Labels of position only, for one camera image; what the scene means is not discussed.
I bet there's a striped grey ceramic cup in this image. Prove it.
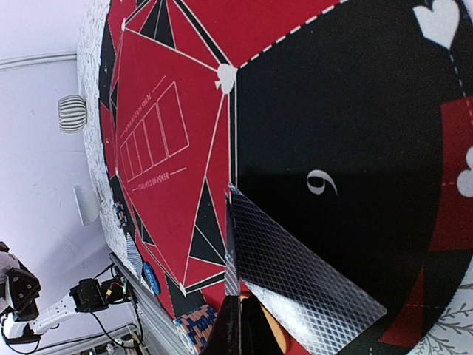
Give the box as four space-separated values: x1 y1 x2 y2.
58 95 87 133

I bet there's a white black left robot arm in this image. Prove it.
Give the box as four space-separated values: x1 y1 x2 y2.
1 243 108 346

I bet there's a front aluminium rail frame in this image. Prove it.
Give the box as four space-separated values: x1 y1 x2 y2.
108 252 188 354

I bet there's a white blue poker chip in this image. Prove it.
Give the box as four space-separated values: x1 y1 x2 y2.
113 201 128 229

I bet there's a white bowl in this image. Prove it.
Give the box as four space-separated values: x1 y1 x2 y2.
73 185 100 226

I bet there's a round red black poker mat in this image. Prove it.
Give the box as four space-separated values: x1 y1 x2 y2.
98 1 472 354

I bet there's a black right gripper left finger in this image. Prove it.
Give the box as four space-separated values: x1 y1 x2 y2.
206 296 242 355

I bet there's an orange big blind button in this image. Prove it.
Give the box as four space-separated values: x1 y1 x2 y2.
240 291 290 354

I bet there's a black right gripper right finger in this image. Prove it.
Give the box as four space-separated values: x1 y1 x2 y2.
241 296 281 355

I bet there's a dealt blue card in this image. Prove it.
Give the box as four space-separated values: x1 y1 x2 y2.
229 186 387 354
126 232 143 280
225 251 240 296

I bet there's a blue small blind button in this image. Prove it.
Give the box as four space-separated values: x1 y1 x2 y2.
143 262 161 296

